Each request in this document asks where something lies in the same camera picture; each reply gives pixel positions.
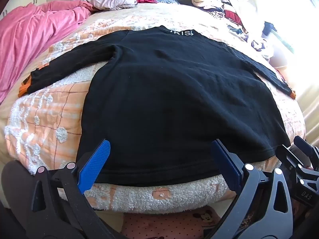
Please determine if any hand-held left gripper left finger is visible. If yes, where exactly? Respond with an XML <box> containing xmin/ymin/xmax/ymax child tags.
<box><xmin>26</xmin><ymin>139</ymin><xmax>120</xmax><ymax>239</ymax></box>

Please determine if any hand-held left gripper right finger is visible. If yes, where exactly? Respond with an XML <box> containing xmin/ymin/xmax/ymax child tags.
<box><xmin>207</xmin><ymin>139</ymin><xmax>296</xmax><ymax>239</ymax></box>

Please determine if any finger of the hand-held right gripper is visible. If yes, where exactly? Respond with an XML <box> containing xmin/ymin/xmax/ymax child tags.
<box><xmin>293</xmin><ymin>136</ymin><xmax>319</xmax><ymax>172</ymax></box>
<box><xmin>275</xmin><ymin>144</ymin><xmax>314</xmax><ymax>188</ymax></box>

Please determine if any black sweater with orange cuffs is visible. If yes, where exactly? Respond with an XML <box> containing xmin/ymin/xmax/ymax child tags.
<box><xmin>19</xmin><ymin>25</ymin><xmax>296</xmax><ymax>187</ymax></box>

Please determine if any pile of mixed clothes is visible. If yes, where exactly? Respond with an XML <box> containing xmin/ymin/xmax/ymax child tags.
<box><xmin>191</xmin><ymin>0</ymin><xmax>275</xmax><ymax>40</ymax></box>

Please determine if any orange and white fleece blanket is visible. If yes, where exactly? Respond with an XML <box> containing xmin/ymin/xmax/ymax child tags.
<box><xmin>4</xmin><ymin>2</ymin><xmax>307</xmax><ymax>215</ymax></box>

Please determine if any pink cartoon print cloth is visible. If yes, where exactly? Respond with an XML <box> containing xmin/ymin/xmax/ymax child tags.
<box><xmin>122</xmin><ymin>205</ymin><xmax>222</xmax><ymax>239</ymax></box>

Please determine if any green and white panel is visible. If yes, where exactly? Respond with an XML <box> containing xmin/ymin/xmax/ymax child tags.
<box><xmin>273</xmin><ymin>30</ymin><xmax>294</xmax><ymax>53</ymax></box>

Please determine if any pink duvet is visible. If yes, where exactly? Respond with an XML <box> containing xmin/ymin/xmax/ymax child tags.
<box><xmin>0</xmin><ymin>0</ymin><xmax>100</xmax><ymax>104</ymax></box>

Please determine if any dark grey bed frame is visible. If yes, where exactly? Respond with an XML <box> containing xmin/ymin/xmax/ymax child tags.
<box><xmin>0</xmin><ymin>161</ymin><xmax>38</xmax><ymax>229</ymax></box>

